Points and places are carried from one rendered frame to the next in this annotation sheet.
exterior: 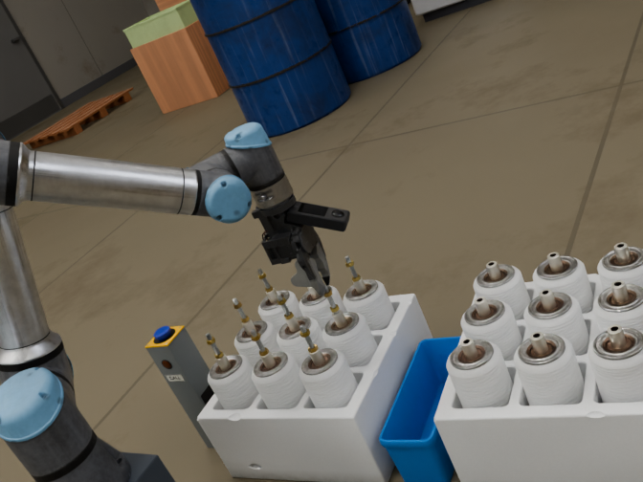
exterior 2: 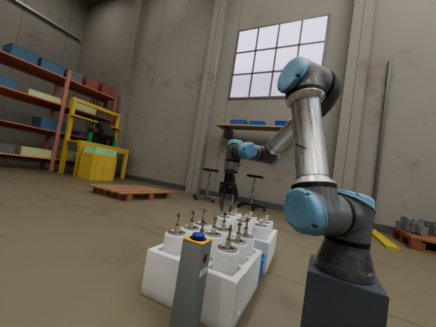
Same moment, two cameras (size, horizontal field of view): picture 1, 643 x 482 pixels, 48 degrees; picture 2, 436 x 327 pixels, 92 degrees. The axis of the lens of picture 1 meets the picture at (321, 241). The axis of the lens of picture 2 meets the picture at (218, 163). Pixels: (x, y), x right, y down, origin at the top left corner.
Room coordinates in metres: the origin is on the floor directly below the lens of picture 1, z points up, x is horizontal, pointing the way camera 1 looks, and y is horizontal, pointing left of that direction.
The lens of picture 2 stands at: (1.56, 1.08, 0.53)
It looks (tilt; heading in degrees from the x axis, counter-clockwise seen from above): 3 degrees up; 259
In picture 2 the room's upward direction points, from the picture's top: 9 degrees clockwise
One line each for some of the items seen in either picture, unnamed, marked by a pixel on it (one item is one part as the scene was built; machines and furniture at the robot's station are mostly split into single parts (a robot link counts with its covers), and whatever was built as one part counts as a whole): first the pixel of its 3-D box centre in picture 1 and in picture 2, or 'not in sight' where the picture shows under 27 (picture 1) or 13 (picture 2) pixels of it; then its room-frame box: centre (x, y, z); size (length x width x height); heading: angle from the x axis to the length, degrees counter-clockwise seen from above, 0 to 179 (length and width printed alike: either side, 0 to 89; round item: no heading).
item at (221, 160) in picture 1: (208, 184); (247, 151); (1.25, 0.14, 0.65); 0.11 x 0.11 x 0.08; 13
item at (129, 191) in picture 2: not in sight; (134, 191); (2.13, -2.37, 0.05); 1.08 x 0.74 x 0.10; 50
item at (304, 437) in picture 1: (323, 384); (207, 270); (1.35, 0.13, 0.09); 0.39 x 0.39 x 0.18; 55
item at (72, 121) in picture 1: (80, 119); not in sight; (7.89, 1.78, 0.05); 1.12 x 0.78 x 0.10; 141
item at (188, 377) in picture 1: (196, 389); (190, 289); (1.46, 0.41, 0.16); 0.07 x 0.07 x 0.31; 55
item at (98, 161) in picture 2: not in sight; (106, 141); (3.33, -4.47, 0.87); 1.35 x 1.21 x 1.75; 52
